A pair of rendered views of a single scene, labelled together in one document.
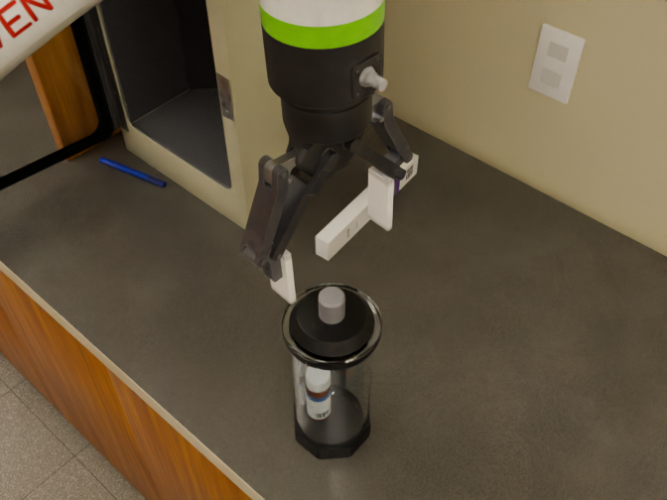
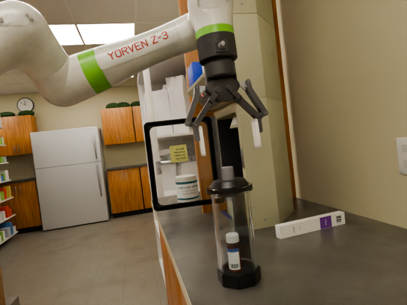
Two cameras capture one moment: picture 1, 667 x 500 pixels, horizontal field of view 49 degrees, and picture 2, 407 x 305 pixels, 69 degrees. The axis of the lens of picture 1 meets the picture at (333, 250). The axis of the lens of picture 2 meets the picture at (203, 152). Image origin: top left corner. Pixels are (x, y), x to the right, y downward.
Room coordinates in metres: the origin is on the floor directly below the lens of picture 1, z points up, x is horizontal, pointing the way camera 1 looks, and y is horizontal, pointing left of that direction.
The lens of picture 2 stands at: (-0.13, -0.36, 1.27)
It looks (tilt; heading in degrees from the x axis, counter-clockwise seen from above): 2 degrees down; 35
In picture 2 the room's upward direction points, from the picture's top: 7 degrees counter-clockwise
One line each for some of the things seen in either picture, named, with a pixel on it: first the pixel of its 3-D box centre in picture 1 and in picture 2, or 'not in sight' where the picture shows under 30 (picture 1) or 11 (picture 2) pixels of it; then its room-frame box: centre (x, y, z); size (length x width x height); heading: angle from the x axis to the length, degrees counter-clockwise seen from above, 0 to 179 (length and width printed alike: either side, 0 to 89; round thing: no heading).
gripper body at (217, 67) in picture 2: (328, 126); (221, 81); (0.49, 0.00, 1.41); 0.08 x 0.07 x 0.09; 134
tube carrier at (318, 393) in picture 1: (332, 375); (234, 230); (0.47, 0.00, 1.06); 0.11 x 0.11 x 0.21
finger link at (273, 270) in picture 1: (263, 263); (192, 131); (0.43, 0.06, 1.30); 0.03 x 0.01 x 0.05; 134
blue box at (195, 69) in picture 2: not in sight; (201, 75); (0.92, 0.35, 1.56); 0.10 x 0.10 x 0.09; 49
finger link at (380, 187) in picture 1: (380, 198); (256, 133); (0.54, -0.05, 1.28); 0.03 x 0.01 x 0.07; 44
